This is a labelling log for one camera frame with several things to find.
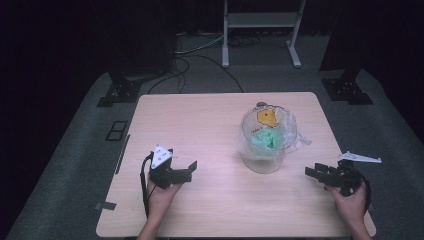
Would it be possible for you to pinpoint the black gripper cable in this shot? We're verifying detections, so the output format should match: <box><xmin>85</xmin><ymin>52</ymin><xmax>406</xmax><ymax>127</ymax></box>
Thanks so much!
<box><xmin>359</xmin><ymin>173</ymin><xmax>372</xmax><ymax>215</ymax></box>
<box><xmin>139</xmin><ymin>151</ymin><xmax>158</xmax><ymax>219</ymax></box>

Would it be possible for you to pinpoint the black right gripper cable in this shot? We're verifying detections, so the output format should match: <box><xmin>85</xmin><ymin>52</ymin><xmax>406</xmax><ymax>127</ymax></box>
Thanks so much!
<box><xmin>359</xmin><ymin>173</ymin><xmax>372</xmax><ymax>215</ymax></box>

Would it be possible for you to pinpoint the black stand base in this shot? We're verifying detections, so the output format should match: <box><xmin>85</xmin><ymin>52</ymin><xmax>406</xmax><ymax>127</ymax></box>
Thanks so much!
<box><xmin>96</xmin><ymin>70</ymin><xmax>143</xmax><ymax>108</ymax></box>
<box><xmin>321</xmin><ymin>68</ymin><xmax>375</xmax><ymax>106</ymax></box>

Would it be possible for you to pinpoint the grey floor cable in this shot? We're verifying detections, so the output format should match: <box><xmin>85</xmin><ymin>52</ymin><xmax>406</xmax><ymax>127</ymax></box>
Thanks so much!
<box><xmin>174</xmin><ymin>31</ymin><xmax>225</xmax><ymax>56</ymax></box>

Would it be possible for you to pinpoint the green toy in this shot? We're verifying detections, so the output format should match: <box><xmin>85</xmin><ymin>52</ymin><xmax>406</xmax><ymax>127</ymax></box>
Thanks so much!
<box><xmin>250</xmin><ymin>128</ymin><xmax>285</xmax><ymax>151</ymax></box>

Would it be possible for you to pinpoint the dark equipment cabinet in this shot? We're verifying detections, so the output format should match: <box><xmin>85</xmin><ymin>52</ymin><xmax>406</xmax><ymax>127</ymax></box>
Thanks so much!
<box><xmin>108</xmin><ymin>0</ymin><xmax>178</xmax><ymax>77</ymax></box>

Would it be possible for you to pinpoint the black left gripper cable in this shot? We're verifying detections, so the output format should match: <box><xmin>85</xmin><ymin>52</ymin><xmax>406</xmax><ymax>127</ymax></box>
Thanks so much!
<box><xmin>139</xmin><ymin>151</ymin><xmax>158</xmax><ymax>219</ymax></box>

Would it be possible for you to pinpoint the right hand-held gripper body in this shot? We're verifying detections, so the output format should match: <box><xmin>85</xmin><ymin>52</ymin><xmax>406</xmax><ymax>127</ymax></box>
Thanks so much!
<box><xmin>332</xmin><ymin>150</ymin><xmax>383</xmax><ymax>198</ymax></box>

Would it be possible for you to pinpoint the dark tape piece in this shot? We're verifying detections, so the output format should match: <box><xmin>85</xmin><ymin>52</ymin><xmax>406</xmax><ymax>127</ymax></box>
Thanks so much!
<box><xmin>93</xmin><ymin>201</ymin><xmax>118</xmax><ymax>212</ymax></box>

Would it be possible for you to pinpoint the person's left hand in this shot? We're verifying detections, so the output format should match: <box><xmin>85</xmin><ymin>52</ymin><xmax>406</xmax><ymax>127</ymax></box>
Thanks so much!
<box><xmin>146</xmin><ymin>179</ymin><xmax>183</xmax><ymax>219</ymax></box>

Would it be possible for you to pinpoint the clear plastic container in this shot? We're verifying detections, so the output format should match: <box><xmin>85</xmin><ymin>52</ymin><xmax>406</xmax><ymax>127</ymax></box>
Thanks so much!
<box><xmin>239</xmin><ymin>103</ymin><xmax>298</xmax><ymax>175</ymax></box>

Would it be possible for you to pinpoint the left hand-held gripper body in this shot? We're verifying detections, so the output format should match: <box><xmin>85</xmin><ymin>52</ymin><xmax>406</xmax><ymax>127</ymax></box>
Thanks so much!
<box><xmin>146</xmin><ymin>144</ymin><xmax>183</xmax><ymax>191</ymax></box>

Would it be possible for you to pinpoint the clear plastic bag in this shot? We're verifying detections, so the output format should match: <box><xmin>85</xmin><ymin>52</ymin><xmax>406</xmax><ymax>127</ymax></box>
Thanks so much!
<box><xmin>235</xmin><ymin>104</ymin><xmax>313</xmax><ymax>162</ymax></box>

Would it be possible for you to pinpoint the person's right hand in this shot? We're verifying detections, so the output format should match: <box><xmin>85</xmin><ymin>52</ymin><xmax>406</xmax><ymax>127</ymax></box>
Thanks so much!
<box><xmin>324</xmin><ymin>181</ymin><xmax>368</xmax><ymax>228</ymax></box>

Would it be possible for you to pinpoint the yellow wrapper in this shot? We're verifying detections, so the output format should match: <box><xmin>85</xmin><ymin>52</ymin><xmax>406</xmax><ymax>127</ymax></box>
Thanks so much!
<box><xmin>256</xmin><ymin>107</ymin><xmax>280</xmax><ymax>129</ymax></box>

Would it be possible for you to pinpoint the white metal stand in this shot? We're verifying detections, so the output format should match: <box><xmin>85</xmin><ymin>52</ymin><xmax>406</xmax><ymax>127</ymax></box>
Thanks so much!
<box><xmin>221</xmin><ymin>0</ymin><xmax>307</xmax><ymax>69</ymax></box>

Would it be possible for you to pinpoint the black floor cable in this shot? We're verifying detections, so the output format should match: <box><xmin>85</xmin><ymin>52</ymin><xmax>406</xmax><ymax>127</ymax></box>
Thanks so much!
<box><xmin>147</xmin><ymin>54</ymin><xmax>245</xmax><ymax>95</ymax></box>

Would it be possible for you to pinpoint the black double frame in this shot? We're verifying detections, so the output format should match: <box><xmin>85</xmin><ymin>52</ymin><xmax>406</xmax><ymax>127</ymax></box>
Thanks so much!
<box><xmin>105</xmin><ymin>120</ymin><xmax>129</xmax><ymax>142</ymax></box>

